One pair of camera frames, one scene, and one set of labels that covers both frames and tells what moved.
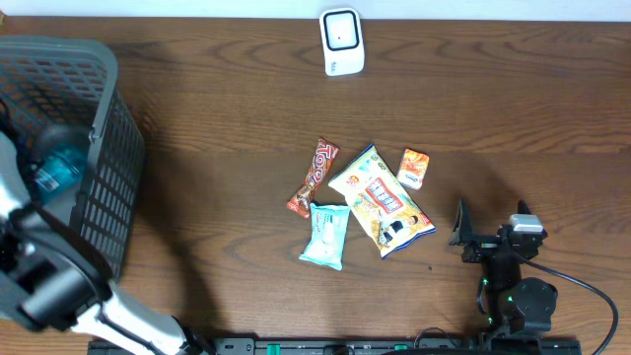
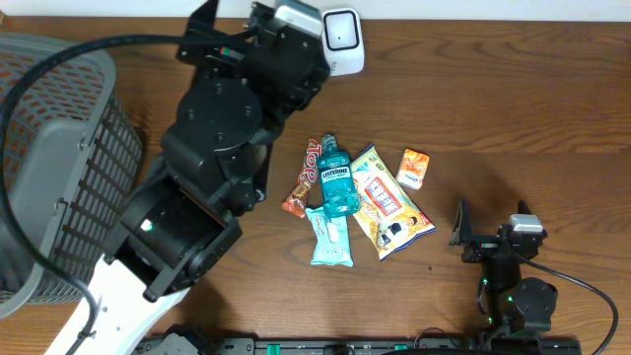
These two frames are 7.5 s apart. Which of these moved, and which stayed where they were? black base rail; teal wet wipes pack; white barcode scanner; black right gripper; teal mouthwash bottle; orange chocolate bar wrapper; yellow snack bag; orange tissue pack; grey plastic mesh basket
Moved: teal mouthwash bottle; orange chocolate bar wrapper; teal wet wipes pack
Stayed: black right gripper; grey plastic mesh basket; white barcode scanner; yellow snack bag; orange tissue pack; black base rail
